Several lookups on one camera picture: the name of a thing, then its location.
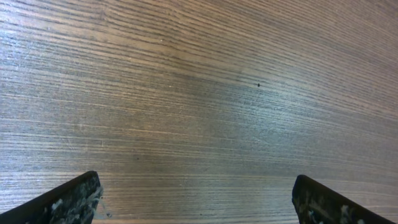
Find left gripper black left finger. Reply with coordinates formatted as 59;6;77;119
1;170;103;224

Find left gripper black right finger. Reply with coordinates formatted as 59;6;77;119
292;175;394;224

